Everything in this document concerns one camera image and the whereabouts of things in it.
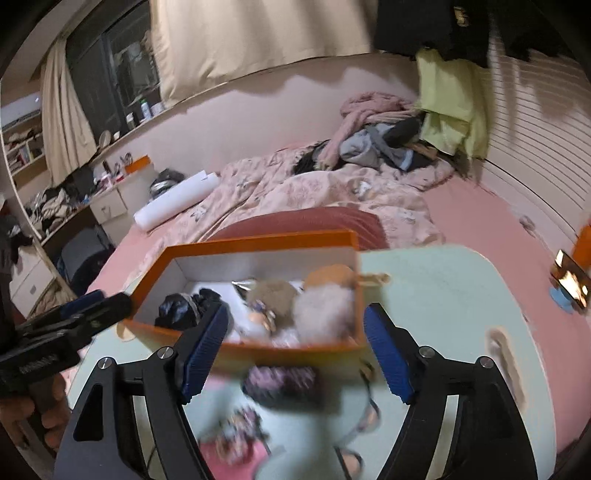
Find colourful printed accessory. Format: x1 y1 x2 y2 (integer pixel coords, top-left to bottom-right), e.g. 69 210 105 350
216 407 269 463

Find black satin scrunchie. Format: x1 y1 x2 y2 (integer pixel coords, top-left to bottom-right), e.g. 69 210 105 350
154 288 223 331

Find orange bottle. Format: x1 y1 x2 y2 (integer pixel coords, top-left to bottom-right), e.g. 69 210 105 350
570 224 591 269

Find white fluffy pompom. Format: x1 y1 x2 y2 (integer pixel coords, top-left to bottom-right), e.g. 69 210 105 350
292 284 359 343

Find tan plush accessory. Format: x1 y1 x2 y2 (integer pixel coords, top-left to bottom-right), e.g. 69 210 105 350
304 264 360 296

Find smartphone with lit screen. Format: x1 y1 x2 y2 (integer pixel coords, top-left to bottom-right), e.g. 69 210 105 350
550 249 590 311

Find white paper roll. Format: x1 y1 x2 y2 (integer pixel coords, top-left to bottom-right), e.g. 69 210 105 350
133 170 221 230

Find pile of clothes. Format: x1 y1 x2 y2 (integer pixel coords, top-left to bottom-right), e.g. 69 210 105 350
318 91 417 169

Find black hanging jacket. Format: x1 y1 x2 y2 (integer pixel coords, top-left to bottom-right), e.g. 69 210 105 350
373 0 496 70

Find dark window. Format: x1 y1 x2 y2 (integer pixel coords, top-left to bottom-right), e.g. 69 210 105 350
66 0 163 149

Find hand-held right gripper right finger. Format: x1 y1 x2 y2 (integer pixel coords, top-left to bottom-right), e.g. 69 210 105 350
362 302 539 480

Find white louvered wardrobe door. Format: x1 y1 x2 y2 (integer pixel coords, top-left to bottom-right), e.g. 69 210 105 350
475 34 591 259

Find light green cloth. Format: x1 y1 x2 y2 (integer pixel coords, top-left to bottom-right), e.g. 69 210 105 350
414 48 491 161

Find dark red pillow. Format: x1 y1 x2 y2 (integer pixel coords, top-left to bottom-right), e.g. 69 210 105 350
210 206 389 253

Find white storage drawer unit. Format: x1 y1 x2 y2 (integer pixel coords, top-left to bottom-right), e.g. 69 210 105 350
8 244 62 315

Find white bookshelf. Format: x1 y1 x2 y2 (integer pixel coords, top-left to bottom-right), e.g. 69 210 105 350
0 92 48 186

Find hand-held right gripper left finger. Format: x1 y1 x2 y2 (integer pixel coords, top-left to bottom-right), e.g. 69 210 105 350
55 305 232 480

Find beige side curtain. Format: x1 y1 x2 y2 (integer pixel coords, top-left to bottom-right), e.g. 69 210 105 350
41 39 99 188

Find dark floral scrunchie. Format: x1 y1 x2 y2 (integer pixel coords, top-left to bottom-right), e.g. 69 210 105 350
242 364 325 410

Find grey black bundle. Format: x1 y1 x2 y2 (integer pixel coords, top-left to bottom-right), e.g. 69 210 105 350
149 168 188 198

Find brown fluffy pompom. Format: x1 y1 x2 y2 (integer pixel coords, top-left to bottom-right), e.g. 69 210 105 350
248 278 302 324

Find white drawer cabinet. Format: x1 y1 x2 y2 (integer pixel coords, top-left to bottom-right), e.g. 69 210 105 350
90 168 161 228

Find blue phone stand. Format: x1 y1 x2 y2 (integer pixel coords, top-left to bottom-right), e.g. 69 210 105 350
549 282 579 315

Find person's left hand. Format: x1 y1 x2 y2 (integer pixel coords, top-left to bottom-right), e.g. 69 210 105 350
0 371 74 457

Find mint green lap table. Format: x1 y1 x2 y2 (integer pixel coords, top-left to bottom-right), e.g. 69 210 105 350
65 244 551 480

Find cluttered desk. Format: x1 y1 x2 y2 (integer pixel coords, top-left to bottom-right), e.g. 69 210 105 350
21 182 95 243

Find pink cloth accessory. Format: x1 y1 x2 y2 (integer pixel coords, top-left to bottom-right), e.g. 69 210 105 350
198 438 274 480

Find pink printed blanket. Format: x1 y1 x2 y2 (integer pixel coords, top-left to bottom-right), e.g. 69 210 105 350
152 147 457 259

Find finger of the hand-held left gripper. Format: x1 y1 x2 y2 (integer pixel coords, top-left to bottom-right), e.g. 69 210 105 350
18 289 106 330
46 293 136 344

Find blue grey clothes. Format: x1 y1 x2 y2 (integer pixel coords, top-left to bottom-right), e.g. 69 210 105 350
338 117 431 175

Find orange cardboard box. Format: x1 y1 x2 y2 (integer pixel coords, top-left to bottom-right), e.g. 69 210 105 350
117 229 392 366

